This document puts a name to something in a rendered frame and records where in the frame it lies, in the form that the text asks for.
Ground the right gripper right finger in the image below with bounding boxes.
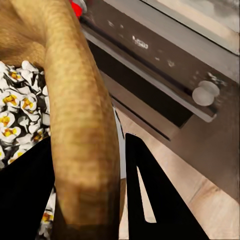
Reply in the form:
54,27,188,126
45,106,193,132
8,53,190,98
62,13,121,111
125,133,210,240

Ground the popcorn bag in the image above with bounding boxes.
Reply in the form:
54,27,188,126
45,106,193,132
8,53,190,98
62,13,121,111
0,0,127,240

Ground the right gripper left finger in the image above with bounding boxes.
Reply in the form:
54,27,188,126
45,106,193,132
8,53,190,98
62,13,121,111
0,136,55,240

